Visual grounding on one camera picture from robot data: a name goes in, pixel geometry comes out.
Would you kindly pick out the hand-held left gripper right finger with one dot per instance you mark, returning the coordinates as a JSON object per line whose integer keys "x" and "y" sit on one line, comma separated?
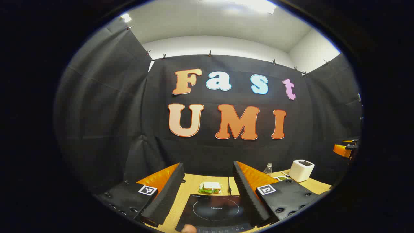
{"x": 247, "y": 194}

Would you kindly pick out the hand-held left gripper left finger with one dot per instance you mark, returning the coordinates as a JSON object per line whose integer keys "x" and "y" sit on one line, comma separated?
{"x": 168, "y": 191}

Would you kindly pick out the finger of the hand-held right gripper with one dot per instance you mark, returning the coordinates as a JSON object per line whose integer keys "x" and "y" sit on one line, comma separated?
{"x": 343, "y": 150}
{"x": 351, "y": 141}

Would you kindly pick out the black induction cooktop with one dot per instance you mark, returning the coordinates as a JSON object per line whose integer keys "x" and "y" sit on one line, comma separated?
{"x": 213, "y": 213}

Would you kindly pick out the clear plastic water bottle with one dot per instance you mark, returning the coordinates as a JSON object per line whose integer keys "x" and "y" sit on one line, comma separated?
{"x": 267, "y": 170}

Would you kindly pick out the sandwich with lettuce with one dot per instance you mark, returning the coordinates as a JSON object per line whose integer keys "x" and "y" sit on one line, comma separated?
{"x": 210, "y": 187}

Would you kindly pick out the white divided dish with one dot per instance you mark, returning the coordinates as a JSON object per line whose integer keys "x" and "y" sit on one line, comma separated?
{"x": 282, "y": 178}

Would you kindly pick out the metal spoon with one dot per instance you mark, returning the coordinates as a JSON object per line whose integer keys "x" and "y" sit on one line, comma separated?
{"x": 284, "y": 173}

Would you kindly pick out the white toaster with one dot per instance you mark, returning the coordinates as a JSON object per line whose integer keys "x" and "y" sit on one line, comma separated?
{"x": 300, "y": 171}

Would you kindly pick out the black backdrop cloth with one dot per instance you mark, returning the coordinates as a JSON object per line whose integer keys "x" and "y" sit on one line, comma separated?
{"x": 129, "y": 113}

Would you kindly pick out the ceiling light panel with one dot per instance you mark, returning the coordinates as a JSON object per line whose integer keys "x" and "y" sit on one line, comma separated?
{"x": 126, "y": 17}
{"x": 252, "y": 5}

